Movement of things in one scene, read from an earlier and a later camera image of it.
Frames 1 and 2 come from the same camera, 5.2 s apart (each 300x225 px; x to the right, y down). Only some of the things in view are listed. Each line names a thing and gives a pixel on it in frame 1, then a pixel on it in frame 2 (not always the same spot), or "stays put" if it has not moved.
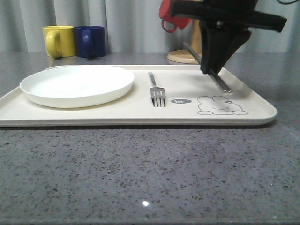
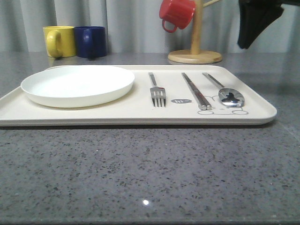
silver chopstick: (211, 71) -> (201, 101)
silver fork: (158, 93) stays put
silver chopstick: (225, 88) -> (203, 102)
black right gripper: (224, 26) -> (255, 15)
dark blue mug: (90, 41) stays put
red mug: (165, 13) stays put
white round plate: (76, 86) stays put
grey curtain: (131, 26) stays put
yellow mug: (59, 41) stays put
